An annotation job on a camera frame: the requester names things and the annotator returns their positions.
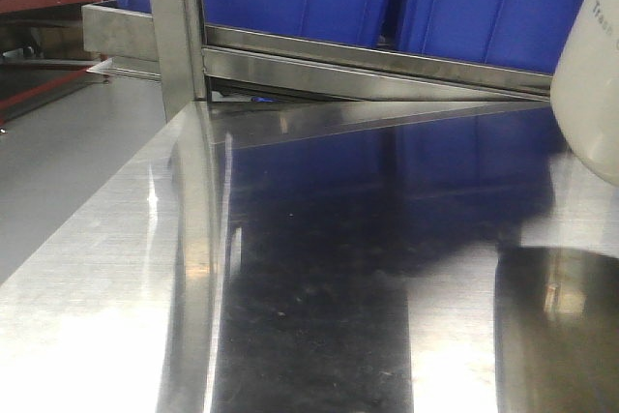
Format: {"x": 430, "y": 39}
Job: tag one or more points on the white plastic bin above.
{"x": 584, "y": 89}

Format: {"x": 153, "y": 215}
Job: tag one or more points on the stainless steel shelf rack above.
{"x": 191, "y": 58}

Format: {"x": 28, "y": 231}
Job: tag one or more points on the blue crate right shelf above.
{"x": 526, "y": 35}

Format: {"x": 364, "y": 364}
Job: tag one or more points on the red metal rack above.
{"x": 42, "y": 53}

